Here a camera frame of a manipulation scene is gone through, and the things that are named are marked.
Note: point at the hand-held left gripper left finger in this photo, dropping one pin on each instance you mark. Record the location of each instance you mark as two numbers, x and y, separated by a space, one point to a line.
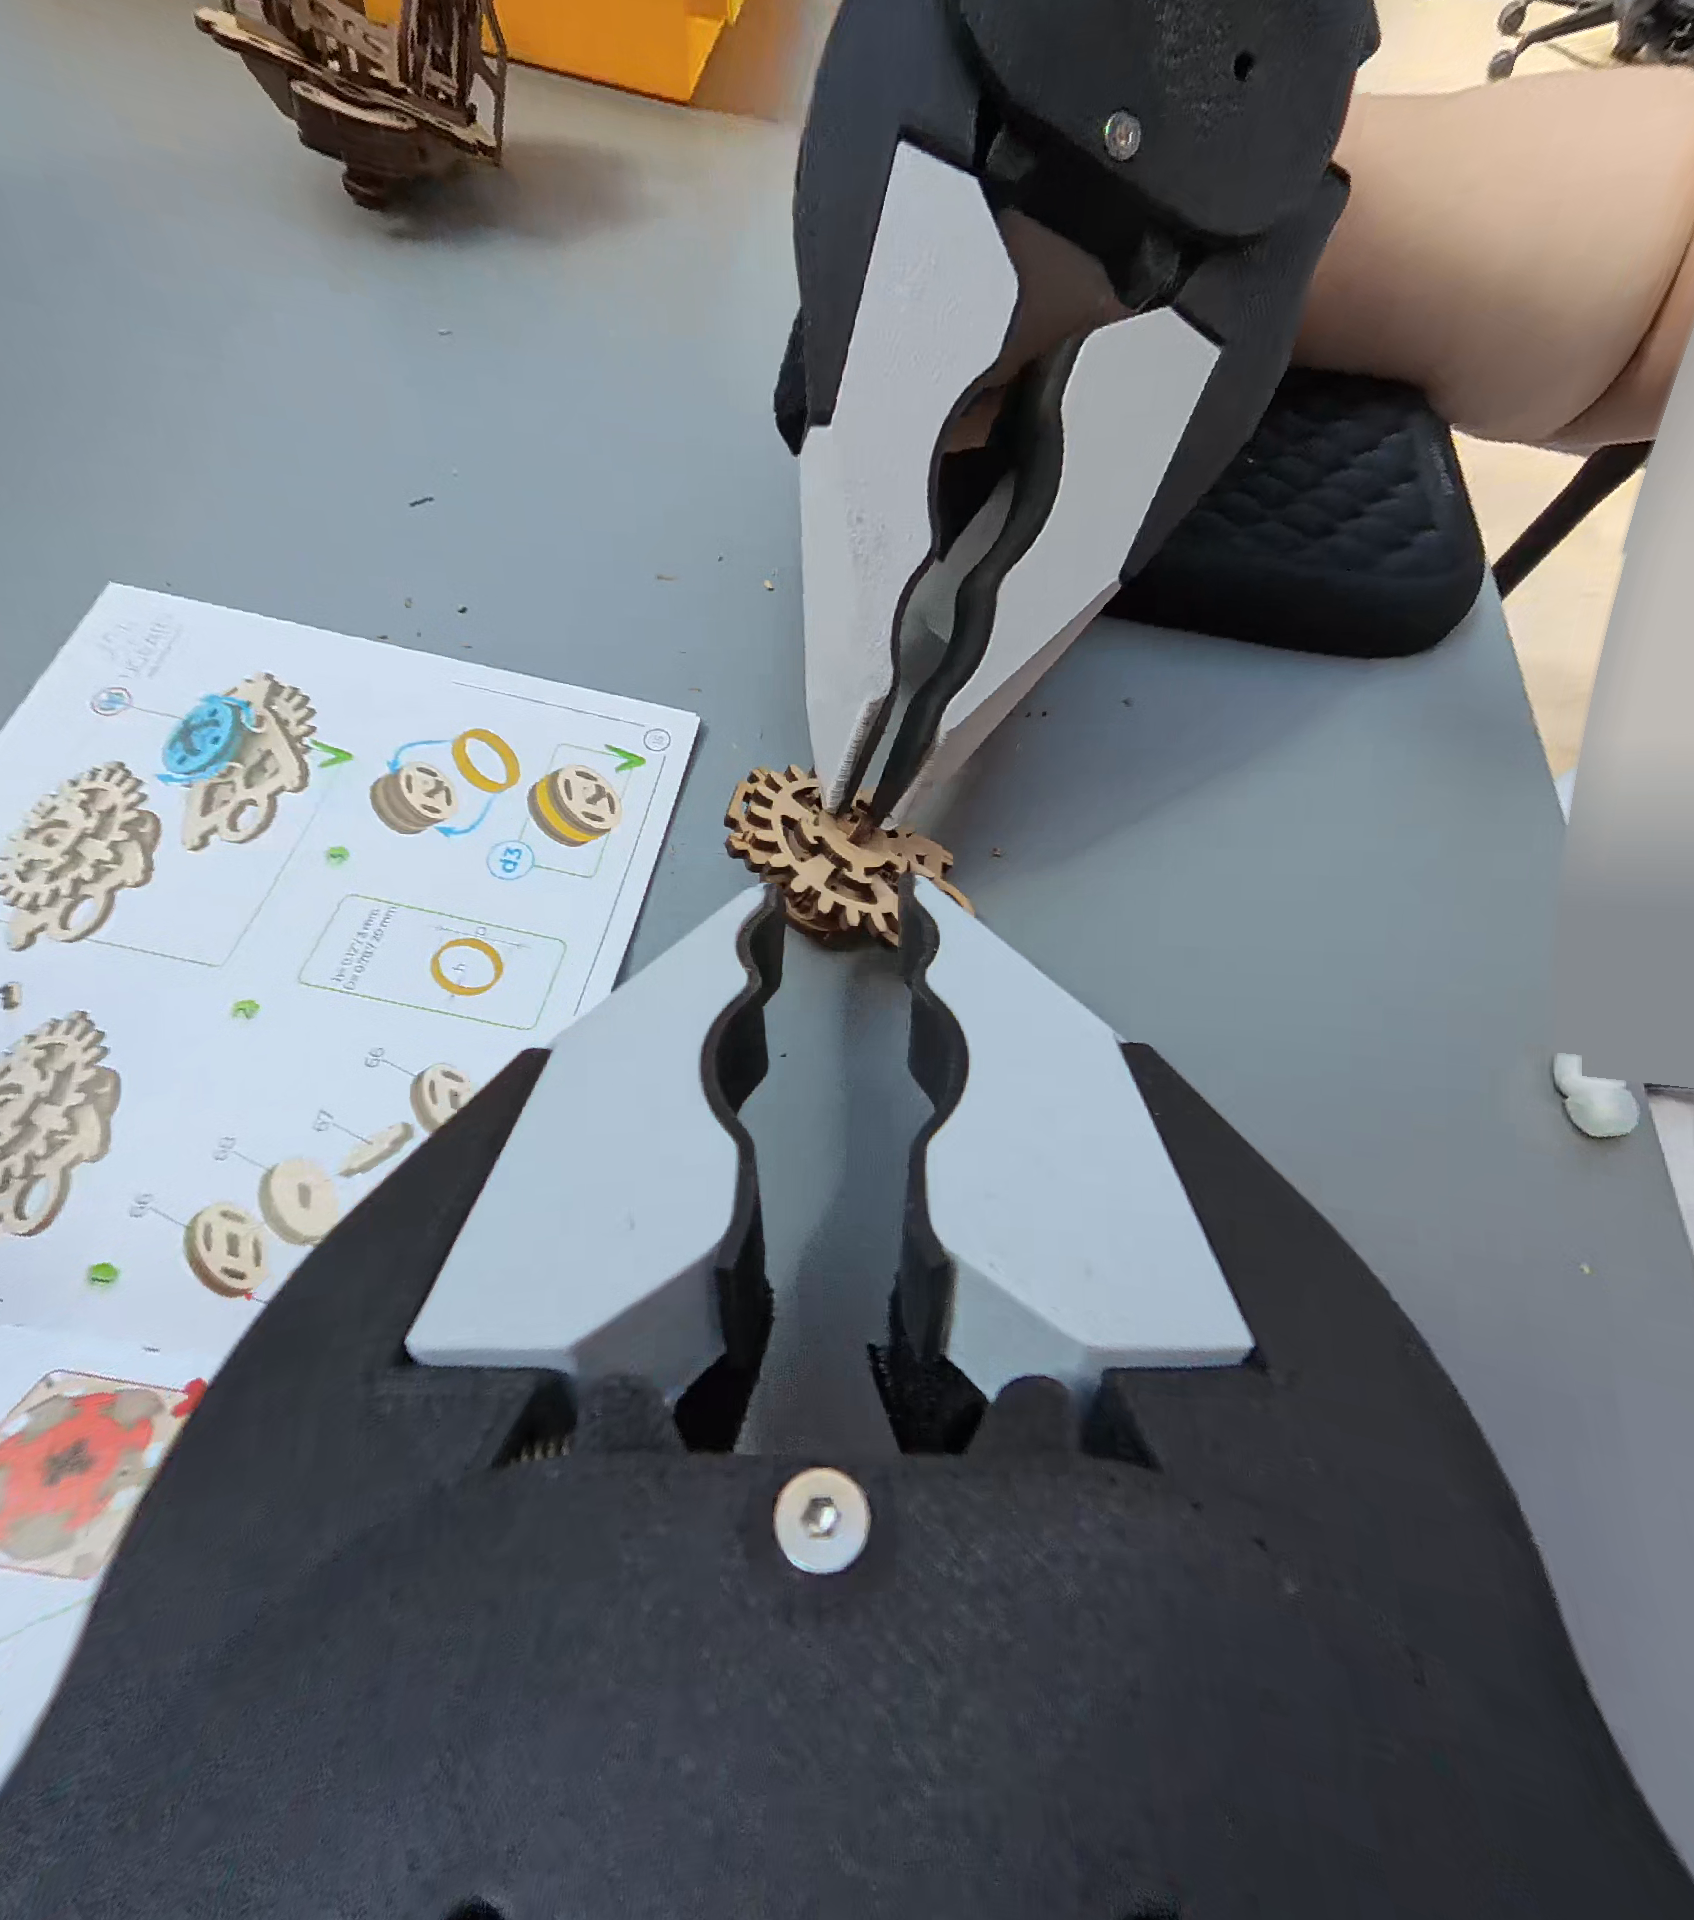
576 1201

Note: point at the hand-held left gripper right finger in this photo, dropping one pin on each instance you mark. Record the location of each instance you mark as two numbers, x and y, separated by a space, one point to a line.
1087 1201

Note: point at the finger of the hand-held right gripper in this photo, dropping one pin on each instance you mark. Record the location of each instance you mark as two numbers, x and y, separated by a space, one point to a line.
1133 435
876 451

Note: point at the wooden gear assembly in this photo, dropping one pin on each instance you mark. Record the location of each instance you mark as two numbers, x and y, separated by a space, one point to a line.
846 885

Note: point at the person's right forearm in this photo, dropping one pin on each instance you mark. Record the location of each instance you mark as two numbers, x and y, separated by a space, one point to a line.
1506 240

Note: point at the dark wooden model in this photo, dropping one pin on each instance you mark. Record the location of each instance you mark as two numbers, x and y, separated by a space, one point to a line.
396 121

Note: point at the black quilted cushion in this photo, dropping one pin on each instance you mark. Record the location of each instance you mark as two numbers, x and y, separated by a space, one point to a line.
1327 511

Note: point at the black chair leg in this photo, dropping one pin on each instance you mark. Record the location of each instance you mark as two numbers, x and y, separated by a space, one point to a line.
1567 519

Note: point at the yellow box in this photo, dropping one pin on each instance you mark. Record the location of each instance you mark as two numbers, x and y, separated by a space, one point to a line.
622 45

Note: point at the black office chair base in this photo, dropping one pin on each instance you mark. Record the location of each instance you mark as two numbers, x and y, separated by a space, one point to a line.
1673 30

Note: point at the small white plastic piece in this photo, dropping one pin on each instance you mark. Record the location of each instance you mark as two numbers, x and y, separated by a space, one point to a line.
1596 1107

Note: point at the illustrated instruction booklet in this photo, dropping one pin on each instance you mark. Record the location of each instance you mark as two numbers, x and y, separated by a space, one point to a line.
336 705

